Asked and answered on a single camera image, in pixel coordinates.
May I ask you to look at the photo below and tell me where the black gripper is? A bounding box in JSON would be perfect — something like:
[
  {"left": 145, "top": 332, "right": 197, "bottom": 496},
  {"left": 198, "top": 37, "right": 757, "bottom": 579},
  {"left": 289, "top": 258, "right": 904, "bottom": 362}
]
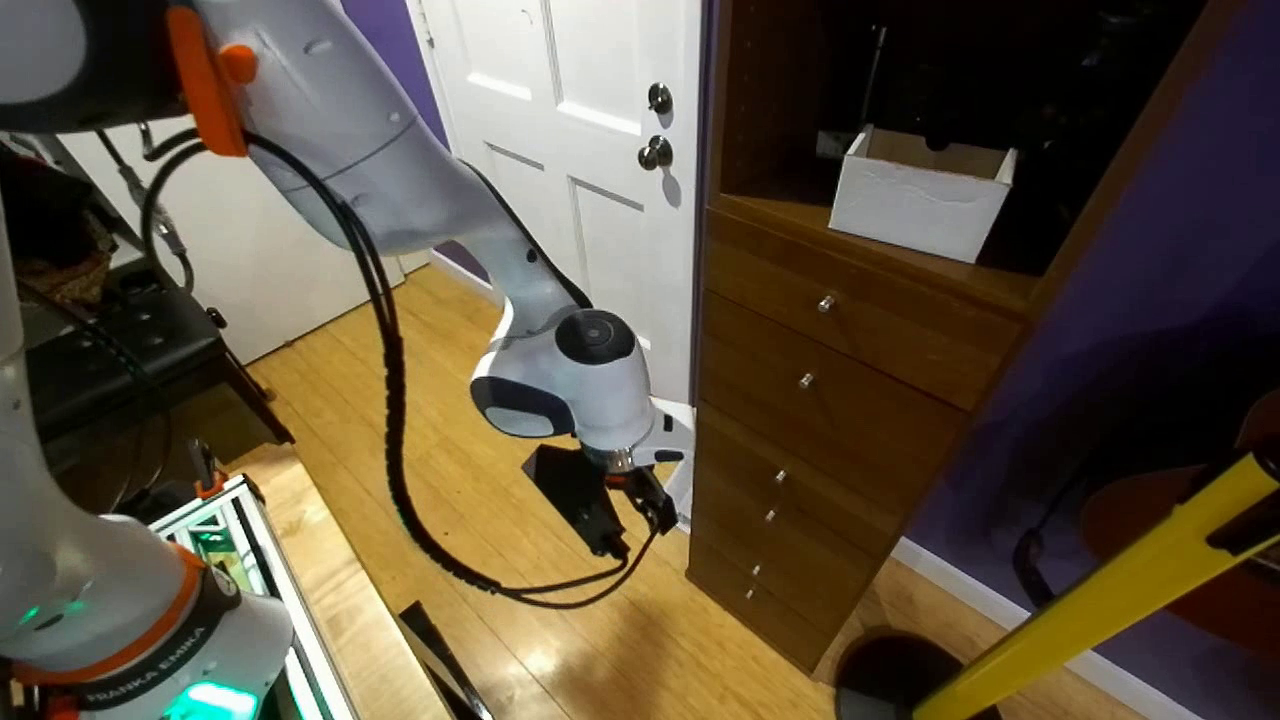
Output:
[{"left": 597, "top": 450, "right": 686, "bottom": 539}]

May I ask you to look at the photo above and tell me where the green can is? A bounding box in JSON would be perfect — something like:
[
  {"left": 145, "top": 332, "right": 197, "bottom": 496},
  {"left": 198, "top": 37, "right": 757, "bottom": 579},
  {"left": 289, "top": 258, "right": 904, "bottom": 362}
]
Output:
[{"left": 183, "top": 514, "right": 256, "bottom": 593}]

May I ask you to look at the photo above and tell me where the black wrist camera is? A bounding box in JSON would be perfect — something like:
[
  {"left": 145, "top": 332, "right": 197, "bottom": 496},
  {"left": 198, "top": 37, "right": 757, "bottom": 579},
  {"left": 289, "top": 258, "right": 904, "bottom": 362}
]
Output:
[{"left": 518, "top": 441, "right": 634, "bottom": 564}]

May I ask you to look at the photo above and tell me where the white framed bin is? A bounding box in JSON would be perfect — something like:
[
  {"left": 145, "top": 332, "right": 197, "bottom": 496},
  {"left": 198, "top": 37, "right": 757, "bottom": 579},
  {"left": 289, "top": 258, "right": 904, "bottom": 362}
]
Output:
[{"left": 145, "top": 472, "right": 362, "bottom": 720}]

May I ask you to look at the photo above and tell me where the black metal shelf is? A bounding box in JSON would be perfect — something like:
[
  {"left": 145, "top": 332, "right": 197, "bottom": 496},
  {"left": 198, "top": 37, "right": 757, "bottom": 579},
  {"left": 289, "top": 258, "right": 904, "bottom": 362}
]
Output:
[{"left": 0, "top": 132, "right": 300, "bottom": 526}]

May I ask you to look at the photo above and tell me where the lowest brown cabinet drawer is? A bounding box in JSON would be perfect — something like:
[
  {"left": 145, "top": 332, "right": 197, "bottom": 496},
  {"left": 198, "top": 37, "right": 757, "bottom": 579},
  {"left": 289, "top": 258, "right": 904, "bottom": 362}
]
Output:
[{"left": 686, "top": 491, "right": 893, "bottom": 676}]

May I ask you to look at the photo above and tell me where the black stand base bar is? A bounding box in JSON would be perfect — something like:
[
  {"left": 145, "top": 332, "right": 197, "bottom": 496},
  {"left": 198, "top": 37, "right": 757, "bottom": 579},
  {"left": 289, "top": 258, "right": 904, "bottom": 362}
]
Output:
[{"left": 395, "top": 597, "right": 496, "bottom": 720}]

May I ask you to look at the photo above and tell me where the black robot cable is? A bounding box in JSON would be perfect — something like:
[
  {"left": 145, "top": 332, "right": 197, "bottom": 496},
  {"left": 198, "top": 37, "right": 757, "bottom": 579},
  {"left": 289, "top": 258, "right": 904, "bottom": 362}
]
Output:
[{"left": 135, "top": 123, "right": 665, "bottom": 614}]

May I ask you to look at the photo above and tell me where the black round stand base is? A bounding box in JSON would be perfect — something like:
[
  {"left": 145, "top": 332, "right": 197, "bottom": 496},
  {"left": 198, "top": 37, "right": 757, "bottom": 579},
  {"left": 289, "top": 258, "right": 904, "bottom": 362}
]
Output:
[{"left": 830, "top": 627, "right": 1002, "bottom": 720}]

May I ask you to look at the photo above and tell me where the white panel door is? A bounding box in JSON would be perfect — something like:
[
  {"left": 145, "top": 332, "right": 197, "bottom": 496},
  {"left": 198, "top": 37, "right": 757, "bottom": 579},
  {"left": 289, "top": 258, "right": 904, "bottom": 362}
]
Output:
[{"left": 425, "top": 0, "right": 686, "bottom": 405}]

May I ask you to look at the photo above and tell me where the orange cable clamp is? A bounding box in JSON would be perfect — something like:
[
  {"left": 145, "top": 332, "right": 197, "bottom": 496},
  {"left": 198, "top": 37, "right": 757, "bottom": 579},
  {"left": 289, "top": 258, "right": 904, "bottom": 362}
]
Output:
[{"left": 163, "top": 0, "right": 265, "bottom": 159}]

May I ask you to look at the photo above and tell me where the brown wooden shelf cabinet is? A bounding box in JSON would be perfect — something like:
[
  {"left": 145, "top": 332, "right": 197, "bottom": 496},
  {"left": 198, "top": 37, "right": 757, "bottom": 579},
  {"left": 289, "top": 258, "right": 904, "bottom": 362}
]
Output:
[{"left": 684, "top": 0, "right": 1280, "bottom": 676}]

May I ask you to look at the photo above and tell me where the metal round door knob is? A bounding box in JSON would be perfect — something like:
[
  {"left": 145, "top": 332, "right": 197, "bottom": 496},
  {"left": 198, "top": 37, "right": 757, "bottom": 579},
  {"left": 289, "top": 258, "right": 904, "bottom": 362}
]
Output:
[{"left": 633, "top": 132, "right": 678, "bottom": 174}]

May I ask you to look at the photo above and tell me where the yellow stand pole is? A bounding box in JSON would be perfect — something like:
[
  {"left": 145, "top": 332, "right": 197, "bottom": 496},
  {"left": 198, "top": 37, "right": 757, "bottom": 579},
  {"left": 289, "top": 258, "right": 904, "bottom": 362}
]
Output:
[{"left": 951, "top": 450, "right": 1280, "bottom": 720}]

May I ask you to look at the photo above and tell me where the brown acoustic guitar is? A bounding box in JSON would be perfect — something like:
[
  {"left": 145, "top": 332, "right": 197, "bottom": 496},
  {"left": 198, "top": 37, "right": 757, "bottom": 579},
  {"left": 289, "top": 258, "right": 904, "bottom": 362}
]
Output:
[{"left": 1076, "top": 383, "right": 1280, "bottom": 654}]

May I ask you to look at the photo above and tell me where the white open box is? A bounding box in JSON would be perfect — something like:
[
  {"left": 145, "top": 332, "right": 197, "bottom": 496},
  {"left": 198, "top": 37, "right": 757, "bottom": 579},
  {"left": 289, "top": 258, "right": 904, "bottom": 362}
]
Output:
[{"left": 829, "top": 121, "right": 1020, "bottom": 267}]

